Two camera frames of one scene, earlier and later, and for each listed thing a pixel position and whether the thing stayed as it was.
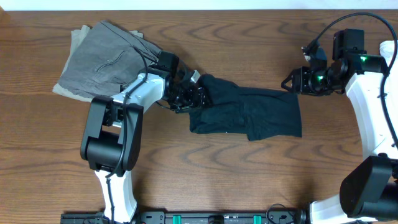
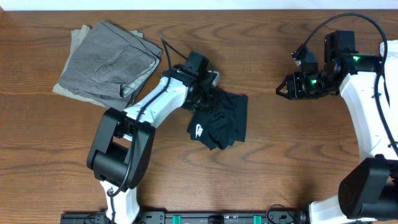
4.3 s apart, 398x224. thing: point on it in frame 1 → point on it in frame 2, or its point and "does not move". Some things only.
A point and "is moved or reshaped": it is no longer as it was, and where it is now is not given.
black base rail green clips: x=297 y=216 does not move
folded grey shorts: x=106 y=57 does not move
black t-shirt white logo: x=253 y=112 is moved or reshaped
